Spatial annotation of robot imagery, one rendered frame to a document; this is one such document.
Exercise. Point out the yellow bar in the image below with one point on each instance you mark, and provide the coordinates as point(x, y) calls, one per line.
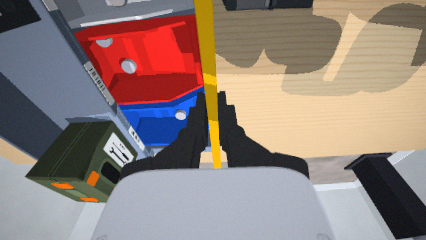
point(205, 28)

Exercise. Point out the olive green tool case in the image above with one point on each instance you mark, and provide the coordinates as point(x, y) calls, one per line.
point(84, 162)

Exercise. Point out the blue open bin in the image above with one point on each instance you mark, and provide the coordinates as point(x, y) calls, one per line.
point(155, 123)

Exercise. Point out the red bin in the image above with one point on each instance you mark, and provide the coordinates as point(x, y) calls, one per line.
point(163, 55)

